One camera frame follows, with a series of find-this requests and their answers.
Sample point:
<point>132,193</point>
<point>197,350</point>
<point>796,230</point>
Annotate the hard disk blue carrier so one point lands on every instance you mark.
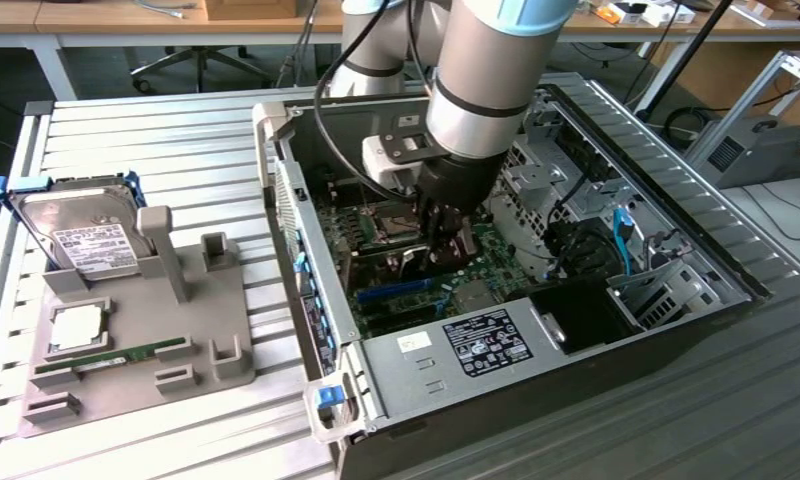
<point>86,235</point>

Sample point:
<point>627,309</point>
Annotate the black RAM slot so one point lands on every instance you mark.
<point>346,197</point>
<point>342,188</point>

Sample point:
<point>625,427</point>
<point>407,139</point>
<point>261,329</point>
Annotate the silver disk bay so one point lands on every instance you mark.
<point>660,300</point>

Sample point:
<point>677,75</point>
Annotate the white cardboard box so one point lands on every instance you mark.
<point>667,15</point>

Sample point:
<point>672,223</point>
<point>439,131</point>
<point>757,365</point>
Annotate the graphics card with black fan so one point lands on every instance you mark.
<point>407,267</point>

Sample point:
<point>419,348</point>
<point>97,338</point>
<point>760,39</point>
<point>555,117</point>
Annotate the black pole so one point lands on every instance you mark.
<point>696,37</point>

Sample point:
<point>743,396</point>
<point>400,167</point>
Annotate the CPU socket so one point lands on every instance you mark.
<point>393,225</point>

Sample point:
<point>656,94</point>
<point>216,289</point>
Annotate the small orange white box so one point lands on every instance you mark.
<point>623,15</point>

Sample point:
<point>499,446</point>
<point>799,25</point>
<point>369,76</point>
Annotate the brown cardboard box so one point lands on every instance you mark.
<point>246,9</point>

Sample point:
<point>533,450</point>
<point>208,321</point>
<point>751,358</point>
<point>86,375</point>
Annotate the silver power supply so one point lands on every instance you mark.
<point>407,380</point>

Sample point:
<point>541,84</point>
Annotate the grey parts rack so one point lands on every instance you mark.
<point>140,320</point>

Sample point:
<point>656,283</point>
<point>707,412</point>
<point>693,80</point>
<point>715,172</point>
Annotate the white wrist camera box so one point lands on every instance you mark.
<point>380,167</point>

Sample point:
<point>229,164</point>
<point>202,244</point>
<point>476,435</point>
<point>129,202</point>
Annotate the grey control box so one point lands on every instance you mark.
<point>767,150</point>

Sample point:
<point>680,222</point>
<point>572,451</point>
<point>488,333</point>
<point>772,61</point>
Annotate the silver drive cage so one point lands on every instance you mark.
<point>540,175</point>

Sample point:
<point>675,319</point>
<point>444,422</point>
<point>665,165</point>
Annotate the green motherboard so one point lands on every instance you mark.
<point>500,250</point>

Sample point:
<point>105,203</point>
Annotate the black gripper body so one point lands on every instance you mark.
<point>460,182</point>

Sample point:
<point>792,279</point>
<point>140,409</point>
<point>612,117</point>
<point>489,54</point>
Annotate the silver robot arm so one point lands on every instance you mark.
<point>487,90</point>

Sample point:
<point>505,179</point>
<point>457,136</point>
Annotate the silver chipset heatsink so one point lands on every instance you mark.
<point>475,296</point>

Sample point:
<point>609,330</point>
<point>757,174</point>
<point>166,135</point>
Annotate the green RAM stick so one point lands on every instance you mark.
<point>140,354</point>

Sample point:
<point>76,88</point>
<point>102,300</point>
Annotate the aluminium profile frame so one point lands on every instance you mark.
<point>783,62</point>

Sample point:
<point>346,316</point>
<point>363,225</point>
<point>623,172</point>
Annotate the wooden desk white frame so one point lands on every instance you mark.
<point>740,30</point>
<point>106,22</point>

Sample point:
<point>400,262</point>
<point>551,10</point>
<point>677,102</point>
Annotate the silver CPU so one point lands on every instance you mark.
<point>76,327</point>

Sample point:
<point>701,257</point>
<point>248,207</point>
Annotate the open black PC case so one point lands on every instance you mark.
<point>480,440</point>

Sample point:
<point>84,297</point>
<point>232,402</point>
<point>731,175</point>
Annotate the black expansion slot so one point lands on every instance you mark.
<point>407,322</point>
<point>400,311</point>

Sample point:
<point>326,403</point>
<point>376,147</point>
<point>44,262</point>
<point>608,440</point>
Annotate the blue case latch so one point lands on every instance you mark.
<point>328,397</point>

